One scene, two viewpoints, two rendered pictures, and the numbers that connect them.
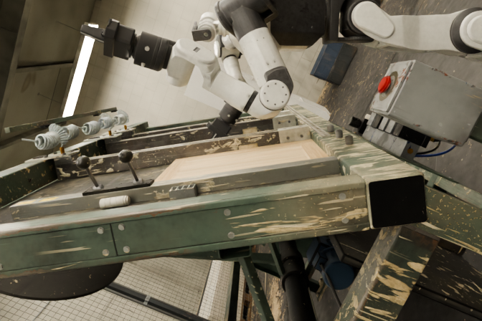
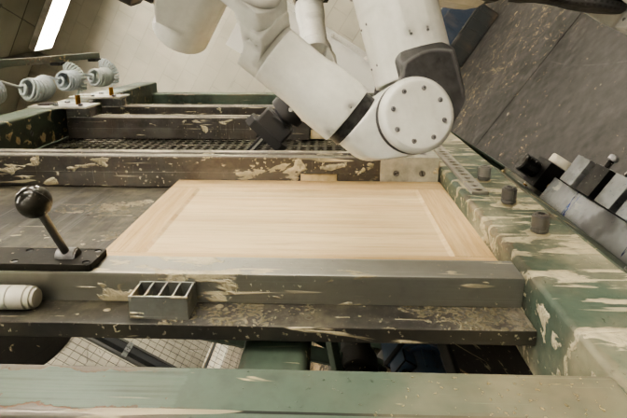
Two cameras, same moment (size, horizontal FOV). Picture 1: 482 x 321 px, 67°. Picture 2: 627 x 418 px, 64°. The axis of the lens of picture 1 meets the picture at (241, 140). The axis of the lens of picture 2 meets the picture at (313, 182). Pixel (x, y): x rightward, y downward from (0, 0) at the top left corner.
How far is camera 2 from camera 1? 0.44 m
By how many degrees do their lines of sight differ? 8
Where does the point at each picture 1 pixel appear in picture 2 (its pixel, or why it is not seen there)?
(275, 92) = (418, 110)
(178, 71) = (183, 14)
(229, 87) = (304, 76)
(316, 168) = (472, 290)
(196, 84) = not seen: hidden behind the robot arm
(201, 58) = not seen: outside the picture
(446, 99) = not seen: outside the picture
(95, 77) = not seen: outside the picture
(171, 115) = (202, 70)
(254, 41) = not seen: outside the picture
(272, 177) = (370, 294)
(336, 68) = (461, 40)
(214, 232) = not seen: outside the picture
